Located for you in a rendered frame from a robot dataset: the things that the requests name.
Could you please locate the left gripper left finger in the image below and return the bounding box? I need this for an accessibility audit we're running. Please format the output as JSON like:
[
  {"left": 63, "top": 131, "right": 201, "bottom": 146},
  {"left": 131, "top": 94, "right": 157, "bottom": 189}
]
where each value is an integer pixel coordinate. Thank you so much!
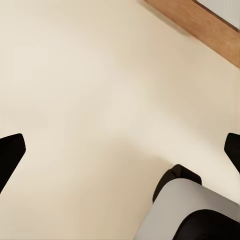
[{"left": 0, "top": 133, "right": 26, "bottom": 193}]

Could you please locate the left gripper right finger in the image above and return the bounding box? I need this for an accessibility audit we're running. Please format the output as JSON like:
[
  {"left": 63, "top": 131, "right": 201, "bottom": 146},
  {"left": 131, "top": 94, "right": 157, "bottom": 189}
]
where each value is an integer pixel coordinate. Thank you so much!
[{"left": 224, "top": 133, "right": 240, "bottom": 173}]

